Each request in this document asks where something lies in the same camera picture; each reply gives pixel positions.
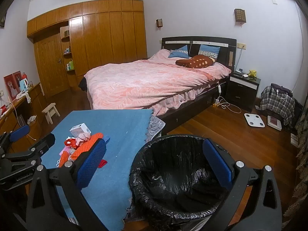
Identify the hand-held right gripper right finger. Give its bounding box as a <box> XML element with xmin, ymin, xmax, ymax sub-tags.
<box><xmin>202</xmin><ymin>138</ymin><xmax>283</xmax><ymax>231</ymax></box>

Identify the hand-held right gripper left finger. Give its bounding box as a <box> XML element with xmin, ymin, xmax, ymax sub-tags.
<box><xmin>25</xmin><ymin>138</ymin><xmax>107</xmax><ymax>231</ymax></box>

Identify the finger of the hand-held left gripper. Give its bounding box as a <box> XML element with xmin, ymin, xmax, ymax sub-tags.
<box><xmin>5</xmin><ymin>133</ymin><xmax>56</xmax><ymax>161</ymax></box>
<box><xmin>0</xmin><ymin>124</ymin><xmax>30</xmax><ymax>154</ymax></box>

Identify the pile of small clothes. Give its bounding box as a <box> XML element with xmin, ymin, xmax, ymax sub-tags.
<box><xmin>59</xmin><ymin>132</ymin><xmax>104</xmax><ymax>168</ymax></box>

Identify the pink cloth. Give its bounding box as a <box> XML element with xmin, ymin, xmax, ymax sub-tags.
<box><xmin>76</xmin><ymin>132</ymin><xmax>92</xmax><ymax>148</ymax></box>

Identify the trash bin with black bag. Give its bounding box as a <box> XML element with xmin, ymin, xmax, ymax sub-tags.
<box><xmin>129</xmin><ymin>135</ymin><xmax>243</xmax><ymax>231</ymax></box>

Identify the red white wrapper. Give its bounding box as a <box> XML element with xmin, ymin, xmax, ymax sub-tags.
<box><xmin>64</xmin><ymin>137</ymin><xmax>77</xmax><ymax>148</ymax></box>

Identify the small wooden stool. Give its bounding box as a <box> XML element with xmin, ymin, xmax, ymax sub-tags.
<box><xmin>42</xmin><ymin>103</ymin><xmax>60</xmax><ymax>125</ymax></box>

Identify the wooden dresser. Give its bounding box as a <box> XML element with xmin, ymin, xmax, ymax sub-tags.
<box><xmin>0</xmin><ymin>82</ymin><xmax>46</xmax><ymax>154</ymax></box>

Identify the white cardboard box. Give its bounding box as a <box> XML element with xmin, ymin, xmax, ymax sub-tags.
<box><xmin>69</xmin><ymin>123</ymin><xmax>92</xmax><ymax>138</ymax></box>

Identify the blue white kettle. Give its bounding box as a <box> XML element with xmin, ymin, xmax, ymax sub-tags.
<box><xmin>19</xmin><ymin>78</ymin><xmax>31</xmax><ymax>92</ymax></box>

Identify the dark wooden bed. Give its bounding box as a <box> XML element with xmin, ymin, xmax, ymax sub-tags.
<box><xmin>78</xmin><ymin>37</ymin><xmax>237</xmax><ymax>136</ymax></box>

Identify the white bathroom scale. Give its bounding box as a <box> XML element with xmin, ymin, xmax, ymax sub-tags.
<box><xmin>244</xmin><ymin>113</ymin><xmax>265</xmax><ymax>128</ymax></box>

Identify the white scale with red display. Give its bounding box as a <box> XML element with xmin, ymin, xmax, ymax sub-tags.
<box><xmin>267</xmin><ymin>115</ymin><xmax>283</xmax><ymax>131</ymax></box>

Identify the grey quilted mat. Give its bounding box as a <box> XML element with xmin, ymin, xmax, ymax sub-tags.
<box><xmin>144</xmin><ymin>114</ymin><xmax>166</xmax><ymax>143</ymax></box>

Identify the wooden door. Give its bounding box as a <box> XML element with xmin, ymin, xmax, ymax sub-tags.
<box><xmin>34</xmin><ymin>32</ymin><xmax>71</xmax><ymax>97</ymax></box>

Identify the dark nightstand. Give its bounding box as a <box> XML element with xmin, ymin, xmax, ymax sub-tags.
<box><xmin>226</xmin><ymin>72</ymin><xmax>262</xmax><ymax>106</ymax></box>

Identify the patterned curtain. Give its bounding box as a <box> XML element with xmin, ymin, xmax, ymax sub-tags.
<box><xmin>283</xmin><ymin>115</ymin><xmax>308</xmax><ymax>224</ymax></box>

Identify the plaid bag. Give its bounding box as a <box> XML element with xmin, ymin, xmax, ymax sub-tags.
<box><xmin>260</xmin><ymin>83</ymin><xmax>296</xmax><ymax>126</ymax></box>

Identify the pink blanket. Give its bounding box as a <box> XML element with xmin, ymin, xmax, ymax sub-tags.
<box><xmin>84</xmin><ymin>49</ymin><xmax>232</xmax><ymax>117</ymax></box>

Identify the brown dotted pillow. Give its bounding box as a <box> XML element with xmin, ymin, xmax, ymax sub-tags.
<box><xmin>175</xmin><ymin>54</ymin><xmax>216</xmax><ymax>69</ymax></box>

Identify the blue pillow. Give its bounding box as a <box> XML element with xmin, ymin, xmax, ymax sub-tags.
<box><xmin>198</xmin><ymin>44</ymin><xmax>221</xmax><ymax>59</ymax></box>
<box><xmin>168</xmin><ymin>45</ymin><xmax>189</xmax><ymax>59</ymax></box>

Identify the wooden wardrobe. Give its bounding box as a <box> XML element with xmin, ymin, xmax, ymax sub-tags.
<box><xmin>26</xmin><ymin>0</ymin><xmax>148</xmax><ymax>99</ymax></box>

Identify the red photo frame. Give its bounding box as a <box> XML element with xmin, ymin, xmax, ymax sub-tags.
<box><xmin>3</xmin><ymin>71</ymin><xmax>23</xmax><ymax>100</ymax></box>

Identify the white cable with controller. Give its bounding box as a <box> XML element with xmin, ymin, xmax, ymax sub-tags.
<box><xmin>214</xmin><ymin>82</ymin><xmax>242</xmax><ymax>114</ymax></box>

